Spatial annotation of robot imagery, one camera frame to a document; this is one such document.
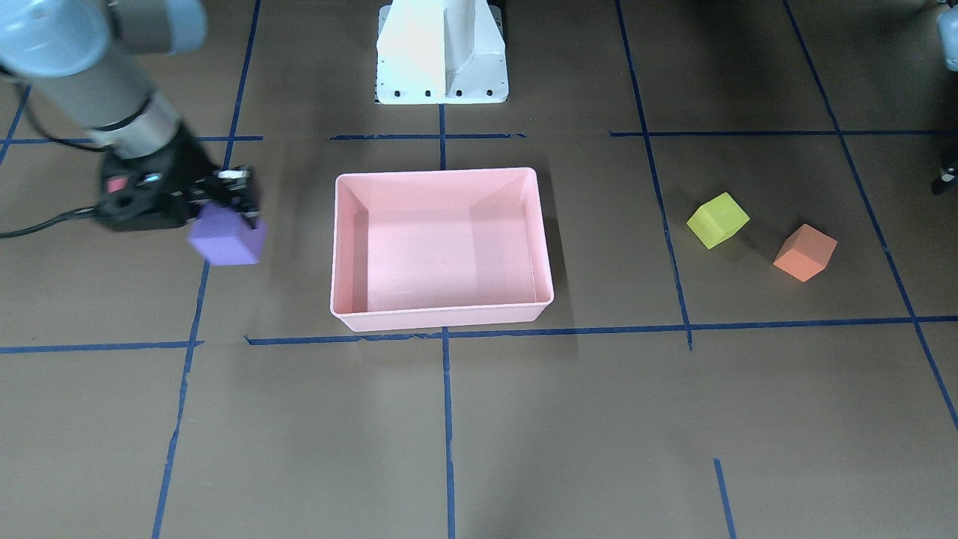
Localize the orange foam block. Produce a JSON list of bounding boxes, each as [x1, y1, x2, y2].
[[773, 224, 838, 282]]

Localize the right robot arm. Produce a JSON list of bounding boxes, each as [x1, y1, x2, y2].
[[1, 1, 263, 239]]

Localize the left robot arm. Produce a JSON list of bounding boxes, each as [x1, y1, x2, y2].
[[931, 1, 957, 195]]

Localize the pink plastic bin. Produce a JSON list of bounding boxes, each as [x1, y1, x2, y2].
[[329, 167, 555, 333]]

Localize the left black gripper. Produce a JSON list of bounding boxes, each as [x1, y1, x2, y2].
[[931, 142, 957, 195]]

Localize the purple foam block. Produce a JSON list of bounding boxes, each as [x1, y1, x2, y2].
[[187, 204, 267, 266]]

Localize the white camera mast post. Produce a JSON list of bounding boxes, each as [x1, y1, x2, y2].
[[374, 1, 510, 106]]

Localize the yellow foam block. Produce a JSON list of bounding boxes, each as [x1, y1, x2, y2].
[[686, 192, 751, 249]]

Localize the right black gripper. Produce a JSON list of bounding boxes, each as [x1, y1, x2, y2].
[[93, 124, 261, 232]]

